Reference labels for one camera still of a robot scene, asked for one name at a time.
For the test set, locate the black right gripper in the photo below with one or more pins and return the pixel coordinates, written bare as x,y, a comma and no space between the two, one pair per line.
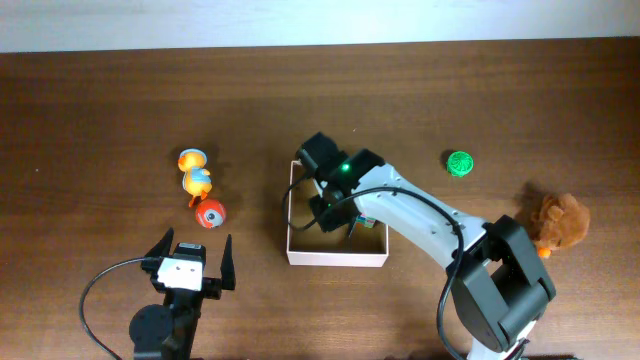
327,220

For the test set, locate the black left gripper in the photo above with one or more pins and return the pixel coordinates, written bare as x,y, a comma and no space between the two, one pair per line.
212,288

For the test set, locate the colourful puzzle cube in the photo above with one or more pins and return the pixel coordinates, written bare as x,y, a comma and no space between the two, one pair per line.
367,222

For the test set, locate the green ridged ball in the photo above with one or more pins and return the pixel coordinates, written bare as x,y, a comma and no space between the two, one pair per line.
459,163

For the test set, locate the brown plush toy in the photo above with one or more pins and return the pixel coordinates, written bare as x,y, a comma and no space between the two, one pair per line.
560,222

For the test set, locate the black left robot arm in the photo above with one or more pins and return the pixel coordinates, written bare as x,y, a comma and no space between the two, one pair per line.
167,330

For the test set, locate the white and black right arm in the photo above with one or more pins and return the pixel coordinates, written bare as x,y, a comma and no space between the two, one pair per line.
495,277

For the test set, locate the red and grey ball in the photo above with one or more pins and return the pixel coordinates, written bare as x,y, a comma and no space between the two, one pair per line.
210,213

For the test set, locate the pink cardboard box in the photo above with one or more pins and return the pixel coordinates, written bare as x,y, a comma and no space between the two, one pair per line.
368,247

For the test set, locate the orange duck toy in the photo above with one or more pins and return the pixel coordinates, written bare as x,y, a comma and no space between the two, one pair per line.
196,180

